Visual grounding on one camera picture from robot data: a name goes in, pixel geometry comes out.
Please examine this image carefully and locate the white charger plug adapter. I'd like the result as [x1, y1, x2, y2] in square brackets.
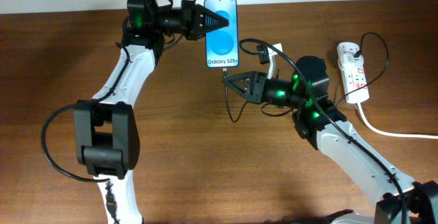
[338, 53, 363, 71]

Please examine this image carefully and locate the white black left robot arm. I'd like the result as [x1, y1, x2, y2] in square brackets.
[73, 0, 229, 223]

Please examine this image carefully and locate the blue Galaxy smartphone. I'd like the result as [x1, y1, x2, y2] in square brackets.
[204, 0, 239, 68]

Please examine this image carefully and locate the black charger cable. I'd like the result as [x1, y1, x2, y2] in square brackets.
[222, 32, 390, 123]

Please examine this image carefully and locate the white power strip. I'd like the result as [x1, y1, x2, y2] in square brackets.
[337, 42, 370, 104]

